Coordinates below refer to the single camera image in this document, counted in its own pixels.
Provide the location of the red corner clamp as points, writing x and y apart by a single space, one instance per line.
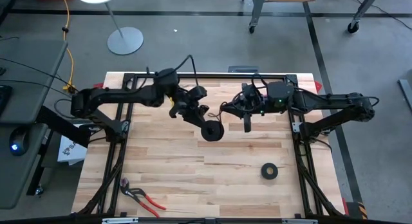
98 86
318 86

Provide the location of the white cardboard box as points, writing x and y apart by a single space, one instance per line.
69 150

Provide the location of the black computer mouse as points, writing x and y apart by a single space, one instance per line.
19 142

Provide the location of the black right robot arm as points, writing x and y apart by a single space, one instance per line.
322 101

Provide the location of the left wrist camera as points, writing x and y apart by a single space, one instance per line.
197 93

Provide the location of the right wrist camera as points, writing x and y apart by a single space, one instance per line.
249 92

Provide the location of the white floor lamp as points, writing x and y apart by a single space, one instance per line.
125 40

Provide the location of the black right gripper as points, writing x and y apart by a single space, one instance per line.
248 124

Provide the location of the silver bracket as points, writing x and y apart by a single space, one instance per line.
299 221
119 220

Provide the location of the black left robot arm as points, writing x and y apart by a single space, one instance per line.
122 95

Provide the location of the black tape roll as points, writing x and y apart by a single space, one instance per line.
217 135
269 171

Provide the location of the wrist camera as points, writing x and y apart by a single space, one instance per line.
197 93
249 92

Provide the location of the wooden-top workbench on casters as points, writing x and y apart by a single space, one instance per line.
257 8

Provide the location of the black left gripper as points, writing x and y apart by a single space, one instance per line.
180 106

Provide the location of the grey desk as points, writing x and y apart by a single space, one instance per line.
19 172

